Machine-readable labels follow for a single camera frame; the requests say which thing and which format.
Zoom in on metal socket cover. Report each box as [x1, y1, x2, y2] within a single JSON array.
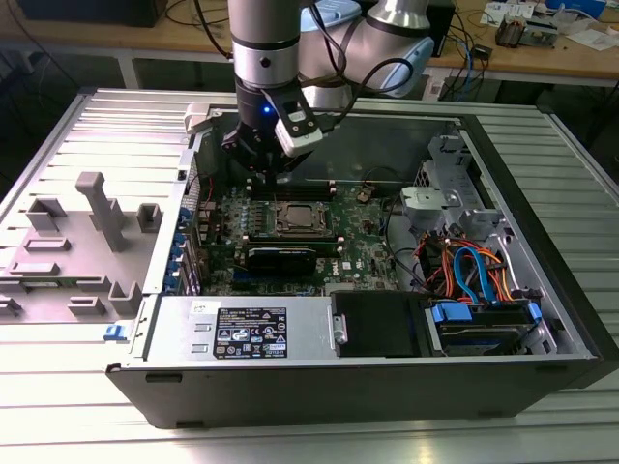
[[276, 202, 331, 233]]

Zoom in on silver topped CPU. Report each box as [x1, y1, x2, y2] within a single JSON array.
[[287, 206, 321, 229]]

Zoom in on CPU socket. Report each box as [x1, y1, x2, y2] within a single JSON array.
[[273, 200, 335, 236]]

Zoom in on brown CPU cooler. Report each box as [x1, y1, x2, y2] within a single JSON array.
[[496, 13, 527, 49]]

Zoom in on gray case latch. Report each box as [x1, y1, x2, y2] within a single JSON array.
[[184, 102, 215, 136]]

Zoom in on green RAM stick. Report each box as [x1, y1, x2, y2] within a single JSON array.
[[246, 239, 343, 256]]

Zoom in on green motherboard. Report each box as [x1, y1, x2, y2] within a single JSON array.
[[186, 179, 418, 297]]

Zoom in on black computer tower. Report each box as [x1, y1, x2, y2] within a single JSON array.
[[18, 0, 168, 29]]

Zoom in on silver power supply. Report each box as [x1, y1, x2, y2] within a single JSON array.
[[143, 294, 339, 363]]

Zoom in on gray parts rack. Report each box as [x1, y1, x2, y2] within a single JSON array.
[[0, 171, 163, 326]]

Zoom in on black upright box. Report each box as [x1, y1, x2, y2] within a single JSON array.
[[427, 0, 457, 59]]

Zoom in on blue disk carrier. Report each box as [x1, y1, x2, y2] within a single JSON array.
[[425, 302, 543, 357]]

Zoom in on black PC case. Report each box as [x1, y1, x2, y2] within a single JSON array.
[[104, 102, 619, 431]]

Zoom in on white flat box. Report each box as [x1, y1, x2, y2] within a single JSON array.
[[483, 0, 545, 16]]

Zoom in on wooden desk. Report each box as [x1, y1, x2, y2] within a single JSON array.
[[0, 0, 619, 91]]

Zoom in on hard disk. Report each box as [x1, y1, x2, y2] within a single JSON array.
[[434, 322, 526, 358]]

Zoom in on small circuit device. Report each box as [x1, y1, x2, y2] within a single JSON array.
[[524, 18, 565, 49]]

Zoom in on white papers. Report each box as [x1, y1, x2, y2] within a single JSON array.
[[565, 27, 619, 52]]

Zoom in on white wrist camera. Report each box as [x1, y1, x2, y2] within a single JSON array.
[[273, 89, 324, 159]]

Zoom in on thin red wire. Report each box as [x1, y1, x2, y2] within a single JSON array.
[[186, 170, 215, 207]]

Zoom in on black camera cable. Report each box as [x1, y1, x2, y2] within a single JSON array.
[[297, 0, 420, 134]]

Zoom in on silver latch bracket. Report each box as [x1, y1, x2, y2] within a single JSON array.
[[328, 311, 350, 345]]

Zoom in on blue data cable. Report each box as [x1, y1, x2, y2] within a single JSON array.
[[453, 245, 492, 305]]

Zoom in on power plug coloured wires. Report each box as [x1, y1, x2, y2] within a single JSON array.
[[413, 231, 528, 305]]

